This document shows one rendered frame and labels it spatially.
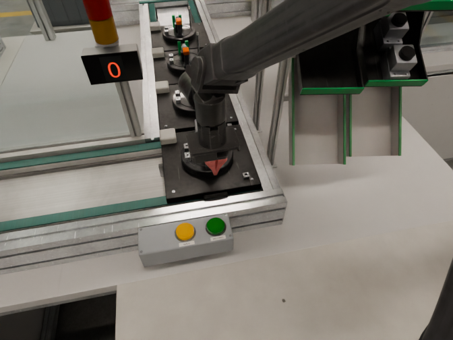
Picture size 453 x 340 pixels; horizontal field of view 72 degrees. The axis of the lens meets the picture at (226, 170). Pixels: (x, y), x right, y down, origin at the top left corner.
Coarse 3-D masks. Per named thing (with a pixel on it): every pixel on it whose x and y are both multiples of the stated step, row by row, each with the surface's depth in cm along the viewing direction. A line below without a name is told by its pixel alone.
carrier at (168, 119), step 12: (156, 84) 105; (168, 84) 106; (156, 96) 104; (168, 96) 104; (180, 96) 100; (228, 96) 104; (168, 108) 100; (180, 108) 97; (192, 108) 97; (228, 108) 100; (168, 120) 96; (180, 120) 96; (192, 120) 96; (228, 120) 96
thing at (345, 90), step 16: (352, 32) 70; (320, 48) 71; (336, 48) 71; (352, 48) 70; (304, 64) 69; (320, 64) 69; (336, 64) 69; (352, 64) 69; (304, 80) 68; (320, 80) 68; (336, 80) 68; (352, 80) 68
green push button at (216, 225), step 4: (212, 220) 71; (216, 220) 71; (220, 220) 71; (208, 224) 71; (212, 224) 71; (216, 224) 71; (220, 224) 71; (208, 228) 70; (212, 228) 70; (216, 228) 70; (220, 228) 70; (212, 232) 70; (216, 232) 69; (220, 232) 70
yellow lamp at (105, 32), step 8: (112, 16) 65; (96, 24) 64; (104, 24) 64; (112, 24) 65; (96, 32) 65; (104, 32) 65; (112, 32) 66; (96, 40) 67; (104, 40) 66; (112, 40) 67
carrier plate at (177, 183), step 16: (240, 128) 93; (176, 144) 88; (240, 144) 88; (176, 160) 84; (240, 160) 84; (176, 176) 80; (192, 176) 80; (224, 176) 80; (240, 176) 80; (256, 176) 80; (176, 192) 77; (192, 192) 77; (208, 192) 77
